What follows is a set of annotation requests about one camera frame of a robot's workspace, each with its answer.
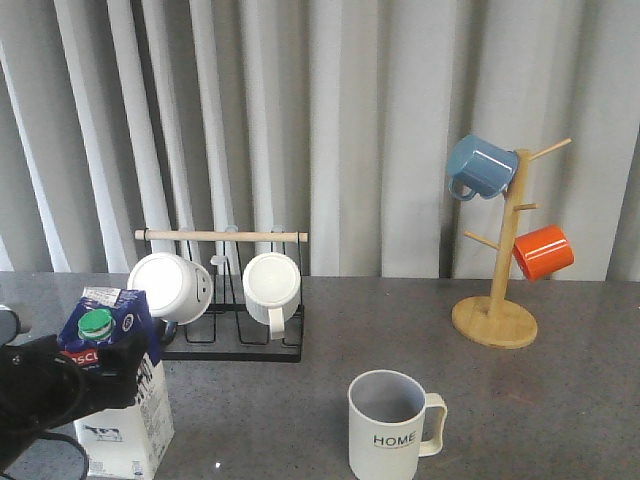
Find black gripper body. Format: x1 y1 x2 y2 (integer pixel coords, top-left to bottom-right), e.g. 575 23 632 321
1 333 148 470

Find blue white milk carton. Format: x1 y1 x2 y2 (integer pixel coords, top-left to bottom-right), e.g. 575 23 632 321
58 287 174 479

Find white HOME mug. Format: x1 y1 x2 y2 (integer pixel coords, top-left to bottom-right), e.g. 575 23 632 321
347 369 448 479

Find white smiley face mug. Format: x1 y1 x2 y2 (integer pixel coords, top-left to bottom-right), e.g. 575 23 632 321
127 252 213 325

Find white ribbed mug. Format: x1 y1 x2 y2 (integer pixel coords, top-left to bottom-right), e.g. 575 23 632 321
242 252 301 340

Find grey pleated curtain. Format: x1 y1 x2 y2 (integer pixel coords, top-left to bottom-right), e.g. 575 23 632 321
1 1 639 281

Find wooden mug tree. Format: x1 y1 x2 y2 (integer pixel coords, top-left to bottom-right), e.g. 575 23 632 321
452 138 572 349

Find blue enamel mug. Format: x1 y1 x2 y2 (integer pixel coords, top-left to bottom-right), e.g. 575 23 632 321
446 134 520 201

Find orange enamel mug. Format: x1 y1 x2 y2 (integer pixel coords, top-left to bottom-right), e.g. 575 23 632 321
513 224 575 281

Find black cable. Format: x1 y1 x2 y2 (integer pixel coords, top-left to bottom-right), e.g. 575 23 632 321
34 432 90 480

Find black wire mug rack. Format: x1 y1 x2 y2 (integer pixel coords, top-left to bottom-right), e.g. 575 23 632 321
135 228 309 363

